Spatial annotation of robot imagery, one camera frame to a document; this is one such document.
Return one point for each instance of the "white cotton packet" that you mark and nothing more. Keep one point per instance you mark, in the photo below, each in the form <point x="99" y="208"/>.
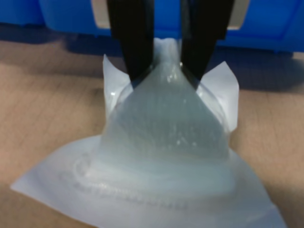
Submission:
<point x="166" y="130"/>

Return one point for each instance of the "brown cardboard sheet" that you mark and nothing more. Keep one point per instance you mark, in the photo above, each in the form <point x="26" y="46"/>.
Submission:
<point x="47" y="107"/>

